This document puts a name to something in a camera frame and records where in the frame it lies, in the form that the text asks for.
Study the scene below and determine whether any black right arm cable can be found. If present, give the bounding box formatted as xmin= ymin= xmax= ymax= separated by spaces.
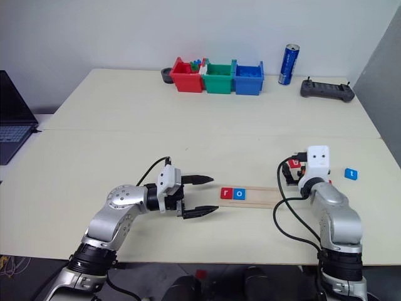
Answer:
xmin=272 ymin=152 xmax=324 ymax=253

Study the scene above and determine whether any grey remote controller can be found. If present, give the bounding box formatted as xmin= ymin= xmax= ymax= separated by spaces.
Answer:
xmin=300 ymin=76 xmax=356 ymax=103

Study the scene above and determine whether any coloured wires bundle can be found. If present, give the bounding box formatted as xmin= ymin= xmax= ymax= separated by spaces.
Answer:
xmin=0 ymin=254 xmax=29 ymax=280

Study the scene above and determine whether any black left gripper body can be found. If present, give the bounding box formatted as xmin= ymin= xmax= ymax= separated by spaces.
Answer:
xmin=162 ymin=174 xmax=187 ymax=219

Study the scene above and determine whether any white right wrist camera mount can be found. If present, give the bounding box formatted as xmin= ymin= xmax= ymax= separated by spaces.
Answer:
xmin=297 ymin=145 xmax=331 ymax=189

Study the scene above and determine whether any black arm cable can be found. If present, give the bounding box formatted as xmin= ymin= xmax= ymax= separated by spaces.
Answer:
xmin=272 ymin=152 xmax=324 ymax=253
xmin=135 ymin=156 xmax=172 ymax=186

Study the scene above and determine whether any dark laptop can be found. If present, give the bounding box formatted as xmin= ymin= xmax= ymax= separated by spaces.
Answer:
xmin=0 ymin=70 xmax=40 ymax=166

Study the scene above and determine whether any green plastic bin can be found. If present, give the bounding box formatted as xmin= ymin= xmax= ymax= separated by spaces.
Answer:
xmin=200 ymin=58 xmax=236 ymax=95

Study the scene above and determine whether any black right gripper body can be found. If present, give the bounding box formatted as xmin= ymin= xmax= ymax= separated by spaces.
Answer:
xmin=281 ymin=162 xmax=306 ymax=188

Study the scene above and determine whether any blue drink can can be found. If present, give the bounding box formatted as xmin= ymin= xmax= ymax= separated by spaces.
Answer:
xmin=278 ymin=43 xmax=301 ymax=86

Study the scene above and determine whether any grey partition panel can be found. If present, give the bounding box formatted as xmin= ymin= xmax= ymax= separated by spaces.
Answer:
xmin=352 ymin=0 xmax=401 ymax=176

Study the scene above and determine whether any blue plastic bin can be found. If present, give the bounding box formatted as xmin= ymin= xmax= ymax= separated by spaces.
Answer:
xmin=232 ymin=60 xmax=265 ymax=96

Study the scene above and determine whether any red plastic bin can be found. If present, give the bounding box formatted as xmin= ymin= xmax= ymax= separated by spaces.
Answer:
xmin=170 ymin=56 xmax=207 ymax=93

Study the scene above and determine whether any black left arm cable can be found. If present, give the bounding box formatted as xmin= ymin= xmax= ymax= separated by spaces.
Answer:
xmin=135 ymin=156 xmax=172 ymax=186

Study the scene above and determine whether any long wooden tray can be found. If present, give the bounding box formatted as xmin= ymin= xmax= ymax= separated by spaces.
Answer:
xmin=217 ymin=186 xmax=283 ymax=209

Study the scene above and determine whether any black round holder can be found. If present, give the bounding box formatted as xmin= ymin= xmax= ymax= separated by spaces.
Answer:
xmin=160 ymin=66 xmax=175 ymax=85

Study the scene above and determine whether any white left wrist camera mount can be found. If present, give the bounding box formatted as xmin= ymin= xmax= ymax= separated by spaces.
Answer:
xmin=156 ymin=165 xmax=183 ymax=214

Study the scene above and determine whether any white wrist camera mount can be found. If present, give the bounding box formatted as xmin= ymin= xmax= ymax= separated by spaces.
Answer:
xmin=156 ymin=165 xmax=183 ymax=214
xmin=297 ymin=145 xmax=331 ymax=189

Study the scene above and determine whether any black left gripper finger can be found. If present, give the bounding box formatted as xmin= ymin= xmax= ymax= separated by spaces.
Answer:
xmin=182 ymin=205 xmax=220 ymax=219
xmin=183 ymin=174 xmax=216 ymax=186

